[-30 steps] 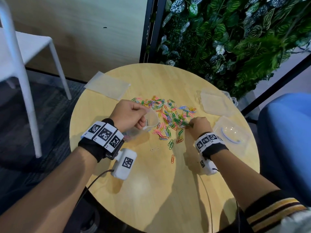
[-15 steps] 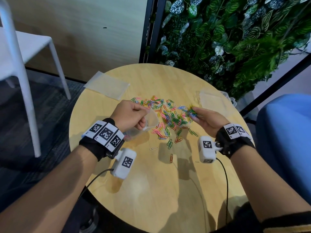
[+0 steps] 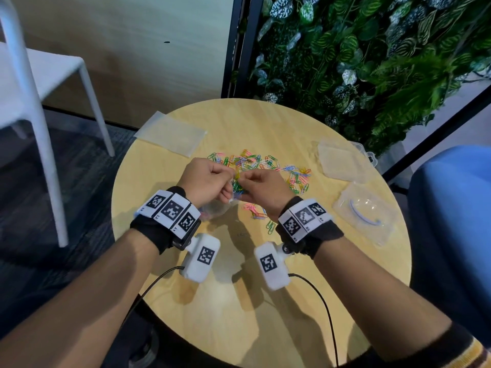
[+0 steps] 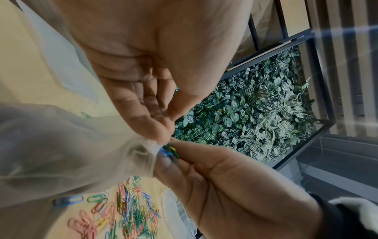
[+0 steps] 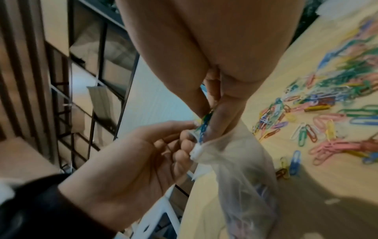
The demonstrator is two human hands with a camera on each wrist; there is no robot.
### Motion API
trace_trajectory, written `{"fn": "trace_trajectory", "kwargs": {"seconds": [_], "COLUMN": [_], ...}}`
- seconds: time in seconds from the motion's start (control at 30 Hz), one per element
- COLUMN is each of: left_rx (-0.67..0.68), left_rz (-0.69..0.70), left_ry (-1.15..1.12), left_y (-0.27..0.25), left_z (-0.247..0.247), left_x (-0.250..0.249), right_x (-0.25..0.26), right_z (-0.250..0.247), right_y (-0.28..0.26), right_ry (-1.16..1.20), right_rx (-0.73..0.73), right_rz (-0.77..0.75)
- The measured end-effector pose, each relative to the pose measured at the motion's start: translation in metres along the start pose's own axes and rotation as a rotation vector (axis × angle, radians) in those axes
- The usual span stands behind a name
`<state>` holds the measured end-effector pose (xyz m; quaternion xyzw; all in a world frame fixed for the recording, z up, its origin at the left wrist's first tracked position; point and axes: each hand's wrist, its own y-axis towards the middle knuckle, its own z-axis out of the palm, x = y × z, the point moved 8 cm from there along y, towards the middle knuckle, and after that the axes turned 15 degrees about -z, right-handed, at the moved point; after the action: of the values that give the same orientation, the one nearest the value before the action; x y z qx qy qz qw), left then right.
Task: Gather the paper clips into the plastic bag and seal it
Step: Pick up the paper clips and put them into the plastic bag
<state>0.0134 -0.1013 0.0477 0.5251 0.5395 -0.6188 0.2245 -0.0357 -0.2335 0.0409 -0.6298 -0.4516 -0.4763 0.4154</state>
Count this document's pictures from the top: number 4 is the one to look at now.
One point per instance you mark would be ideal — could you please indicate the stack of plastic bags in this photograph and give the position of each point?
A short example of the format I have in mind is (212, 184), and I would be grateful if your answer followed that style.
(59, 58)

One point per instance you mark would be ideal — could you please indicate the green plant wall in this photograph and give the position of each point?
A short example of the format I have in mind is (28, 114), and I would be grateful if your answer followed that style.
(254, 112)

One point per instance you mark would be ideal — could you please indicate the green paper clip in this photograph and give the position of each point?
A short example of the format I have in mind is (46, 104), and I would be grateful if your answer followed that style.
(173, 151)

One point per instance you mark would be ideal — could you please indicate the blue paper clip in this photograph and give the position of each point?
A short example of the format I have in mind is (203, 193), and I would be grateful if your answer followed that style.
(164, 153)

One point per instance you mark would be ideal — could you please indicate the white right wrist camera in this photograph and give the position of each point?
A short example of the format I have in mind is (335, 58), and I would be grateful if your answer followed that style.
(360, 207)

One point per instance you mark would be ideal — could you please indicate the person's left hand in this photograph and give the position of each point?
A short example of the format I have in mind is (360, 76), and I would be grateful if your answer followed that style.
(165, 46)

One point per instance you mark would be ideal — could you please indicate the round wooden table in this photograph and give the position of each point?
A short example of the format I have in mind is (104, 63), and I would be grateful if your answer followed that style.
(20, 70)

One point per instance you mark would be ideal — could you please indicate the translucent plastic bag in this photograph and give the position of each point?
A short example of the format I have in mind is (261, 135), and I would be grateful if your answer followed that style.
(59, 151)

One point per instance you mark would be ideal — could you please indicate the person's right hand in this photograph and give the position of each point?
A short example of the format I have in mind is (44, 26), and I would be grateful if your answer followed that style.
(242, 198)

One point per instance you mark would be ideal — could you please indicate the black right wristband with markers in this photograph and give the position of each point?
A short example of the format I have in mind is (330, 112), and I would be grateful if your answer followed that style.
(339, 221)

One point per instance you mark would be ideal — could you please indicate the black metal frame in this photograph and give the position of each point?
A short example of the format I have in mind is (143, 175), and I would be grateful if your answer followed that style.
(317, 81)

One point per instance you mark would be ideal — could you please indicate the pile of coloured paper clips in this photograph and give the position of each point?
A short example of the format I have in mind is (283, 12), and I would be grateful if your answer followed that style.
(133, 214)

